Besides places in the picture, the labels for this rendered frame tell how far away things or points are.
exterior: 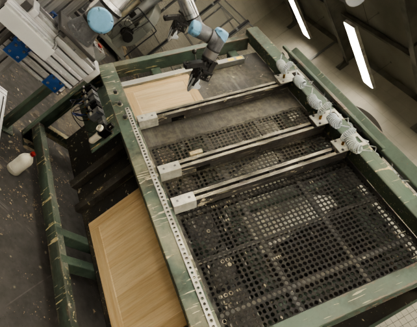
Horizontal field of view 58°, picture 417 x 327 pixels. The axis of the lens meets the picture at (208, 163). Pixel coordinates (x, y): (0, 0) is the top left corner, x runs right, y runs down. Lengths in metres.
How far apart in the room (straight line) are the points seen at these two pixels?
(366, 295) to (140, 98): 1.81
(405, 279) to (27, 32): 2.01
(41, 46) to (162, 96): 1.00
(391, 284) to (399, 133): 5.99
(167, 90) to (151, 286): 1.33
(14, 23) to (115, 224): 1.25
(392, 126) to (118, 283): 6.50
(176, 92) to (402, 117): 5.91
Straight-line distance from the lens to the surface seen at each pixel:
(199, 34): 1.92
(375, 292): 1.90
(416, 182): 2.76
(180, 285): 1.76
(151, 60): 2.98
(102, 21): 1.86
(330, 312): 1.80
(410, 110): 8.07
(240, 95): 2.56
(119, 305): 2.25
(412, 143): 7.61
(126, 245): 2.32
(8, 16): 1.88
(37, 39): 1.91
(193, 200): 1.96
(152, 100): 2.62
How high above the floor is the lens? 1.50
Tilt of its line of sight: 9 degrees down
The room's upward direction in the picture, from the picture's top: 55 degrees clockwise
